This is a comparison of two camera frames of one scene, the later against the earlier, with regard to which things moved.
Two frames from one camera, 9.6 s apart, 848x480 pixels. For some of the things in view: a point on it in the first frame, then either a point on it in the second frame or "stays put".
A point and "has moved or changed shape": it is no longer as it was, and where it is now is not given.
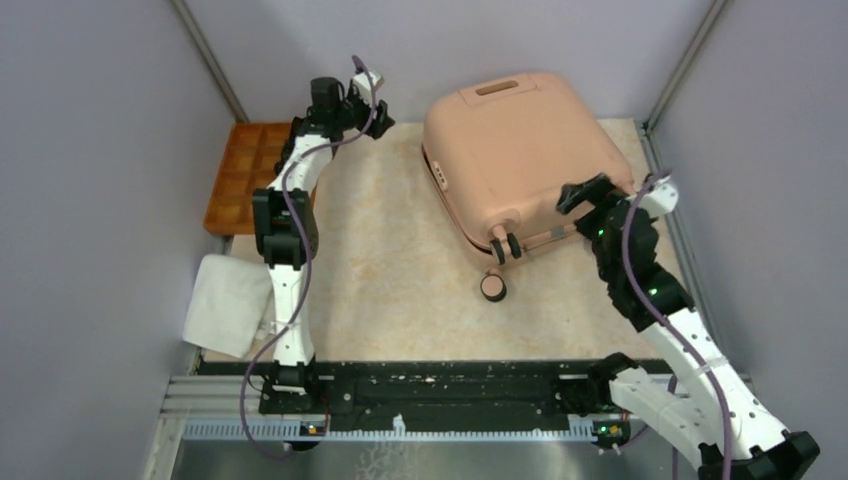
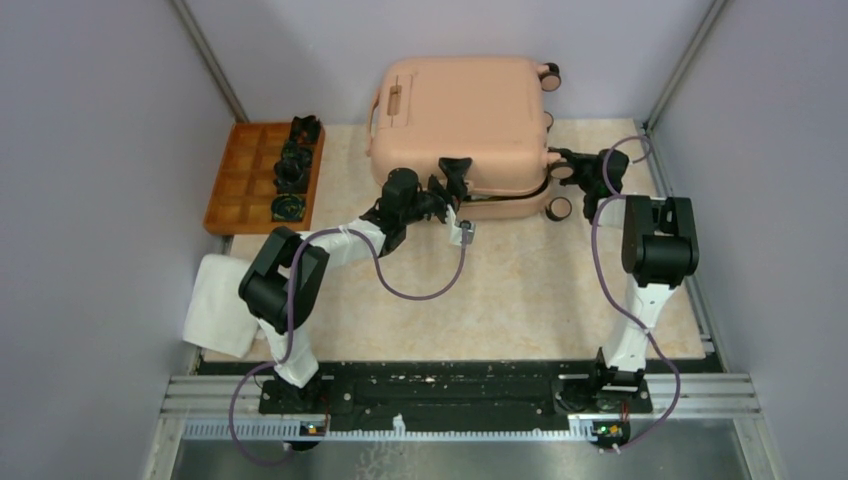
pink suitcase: (501, 148) has moved or changed shape
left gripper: (378, 126) -> (453, 168)
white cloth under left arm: (231, 304) stays put
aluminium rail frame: (228, 407) stays put
